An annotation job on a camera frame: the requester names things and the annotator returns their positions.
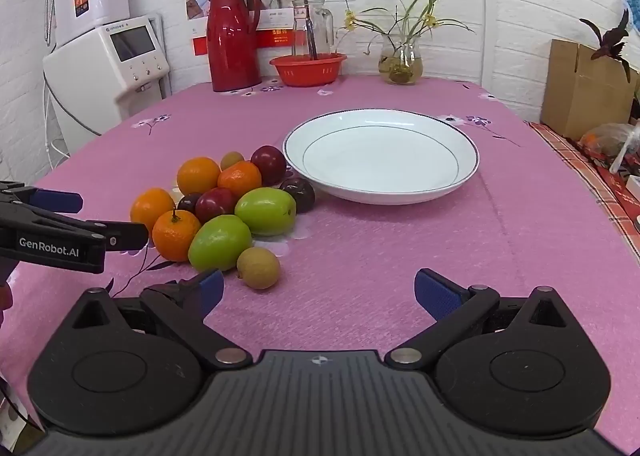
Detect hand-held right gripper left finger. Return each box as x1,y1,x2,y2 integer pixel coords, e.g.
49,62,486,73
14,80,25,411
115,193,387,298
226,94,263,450
65,268,253,372

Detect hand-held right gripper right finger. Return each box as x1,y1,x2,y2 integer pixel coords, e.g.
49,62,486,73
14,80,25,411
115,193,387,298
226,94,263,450
385,268,576,371

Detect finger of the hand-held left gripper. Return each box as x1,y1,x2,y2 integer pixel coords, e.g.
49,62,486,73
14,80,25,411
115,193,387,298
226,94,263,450
0,203,150,252
0,181,84,215

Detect green jujube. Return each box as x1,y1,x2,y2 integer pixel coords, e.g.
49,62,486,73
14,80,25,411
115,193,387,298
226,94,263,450
188,215,253,273
234,187,297,237

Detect brown kiwi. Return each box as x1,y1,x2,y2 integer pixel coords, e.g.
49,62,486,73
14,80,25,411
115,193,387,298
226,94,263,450
236,247,281,291

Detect orange with green stem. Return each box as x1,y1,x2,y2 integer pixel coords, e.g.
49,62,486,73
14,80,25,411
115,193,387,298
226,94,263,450
152,208,202,263

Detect red apple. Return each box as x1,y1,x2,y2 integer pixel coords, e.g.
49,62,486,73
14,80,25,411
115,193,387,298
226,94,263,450
194,187,238,225

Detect dark purple plum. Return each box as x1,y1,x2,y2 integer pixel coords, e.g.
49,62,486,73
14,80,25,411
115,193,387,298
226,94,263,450
278,178,316,214

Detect red plum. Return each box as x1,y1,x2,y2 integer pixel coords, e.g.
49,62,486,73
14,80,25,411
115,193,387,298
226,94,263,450
250,145,287,187

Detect white plate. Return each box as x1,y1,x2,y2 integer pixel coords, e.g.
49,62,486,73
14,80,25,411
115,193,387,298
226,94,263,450
282,109,480,205

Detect person's left hand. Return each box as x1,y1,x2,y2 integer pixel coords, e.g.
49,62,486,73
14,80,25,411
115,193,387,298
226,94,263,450
0,284,14,331

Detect pink floral tablecloth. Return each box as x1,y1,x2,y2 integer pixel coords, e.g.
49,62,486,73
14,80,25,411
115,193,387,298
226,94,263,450
0,76,640,456

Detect white appliance with screen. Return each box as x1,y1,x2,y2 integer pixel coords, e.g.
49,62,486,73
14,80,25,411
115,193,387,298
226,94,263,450
42,14,172,154

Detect red plaid cloth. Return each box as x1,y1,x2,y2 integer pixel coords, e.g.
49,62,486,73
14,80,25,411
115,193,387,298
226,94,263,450
527,122,640,257

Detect red thermos jug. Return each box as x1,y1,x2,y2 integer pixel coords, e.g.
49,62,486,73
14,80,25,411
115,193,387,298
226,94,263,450
206,0,263,93

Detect glass vase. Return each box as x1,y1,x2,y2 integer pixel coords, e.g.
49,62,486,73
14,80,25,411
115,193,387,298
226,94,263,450
378,33,424,85

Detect clear plastic bag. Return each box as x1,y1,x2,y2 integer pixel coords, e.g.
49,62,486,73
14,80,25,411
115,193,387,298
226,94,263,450
580,123,640,171

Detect red plastic basket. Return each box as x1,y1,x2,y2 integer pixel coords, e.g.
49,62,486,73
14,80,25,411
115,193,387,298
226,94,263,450
269,53,348,87

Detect cardboard box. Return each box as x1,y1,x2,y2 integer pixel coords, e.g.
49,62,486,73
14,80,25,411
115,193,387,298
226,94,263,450
541,38,640,141

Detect dark utensil in pitcher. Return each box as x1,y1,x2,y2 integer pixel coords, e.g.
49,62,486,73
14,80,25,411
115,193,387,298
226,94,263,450
303,0,321,60

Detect glass pitcher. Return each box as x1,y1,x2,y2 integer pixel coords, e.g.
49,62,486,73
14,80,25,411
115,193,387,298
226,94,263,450
291,0,335,60

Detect green plant yellow flowers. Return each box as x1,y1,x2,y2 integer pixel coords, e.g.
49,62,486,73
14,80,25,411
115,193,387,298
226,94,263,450
336,0,476,56

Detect purple leaf plant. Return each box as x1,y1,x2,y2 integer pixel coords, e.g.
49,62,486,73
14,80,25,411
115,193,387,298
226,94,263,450
580,10,632,84

